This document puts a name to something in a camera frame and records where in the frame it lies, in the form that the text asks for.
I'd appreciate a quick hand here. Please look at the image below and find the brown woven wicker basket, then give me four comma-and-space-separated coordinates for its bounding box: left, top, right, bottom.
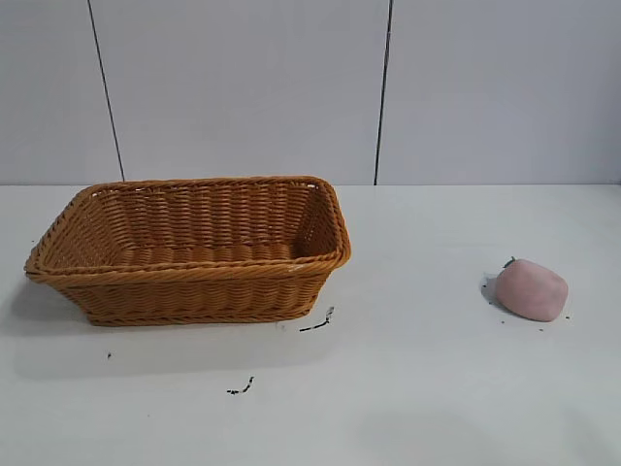
23, 175, 352, 327

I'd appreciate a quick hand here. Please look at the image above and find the pink peach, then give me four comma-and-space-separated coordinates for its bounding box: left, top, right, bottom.
494, 256, 570, 322

